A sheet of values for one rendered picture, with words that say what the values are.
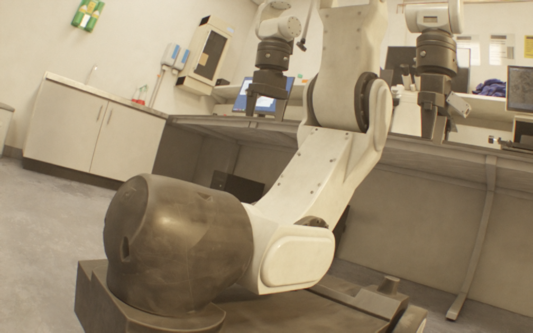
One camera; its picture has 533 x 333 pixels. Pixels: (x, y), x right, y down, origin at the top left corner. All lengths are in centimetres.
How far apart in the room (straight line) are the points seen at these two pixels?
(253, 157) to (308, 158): 249
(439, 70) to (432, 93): 6
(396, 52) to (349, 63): 189
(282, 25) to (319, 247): 55
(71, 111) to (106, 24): 115
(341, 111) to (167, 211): 43
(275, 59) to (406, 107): 89
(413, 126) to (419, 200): 84
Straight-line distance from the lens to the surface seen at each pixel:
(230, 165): 321
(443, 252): 219
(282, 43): 84
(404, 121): 155
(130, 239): 37
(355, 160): 64
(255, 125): 201
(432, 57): 61
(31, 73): 313
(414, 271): 224
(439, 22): 65
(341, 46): 72
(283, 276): 48
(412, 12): 68
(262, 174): 301
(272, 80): 82
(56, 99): 253
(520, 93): 184
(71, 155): 257
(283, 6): 93
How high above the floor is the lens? 38
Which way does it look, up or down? 2 degrees up
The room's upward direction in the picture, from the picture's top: 15 degrees clockwise
